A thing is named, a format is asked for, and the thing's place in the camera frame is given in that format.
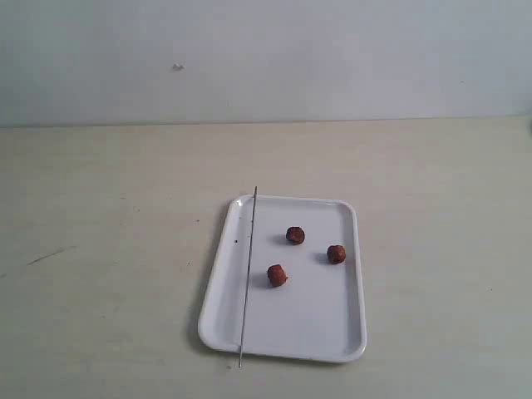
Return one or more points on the thin metal skewer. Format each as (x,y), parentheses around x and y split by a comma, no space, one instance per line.
(247,281)

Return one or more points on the dark red dried date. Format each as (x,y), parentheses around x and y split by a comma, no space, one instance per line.
(277,275)
(336,254)
(295,235)

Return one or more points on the white rectangular plastic tray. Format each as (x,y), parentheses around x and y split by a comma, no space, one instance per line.
(318,314)

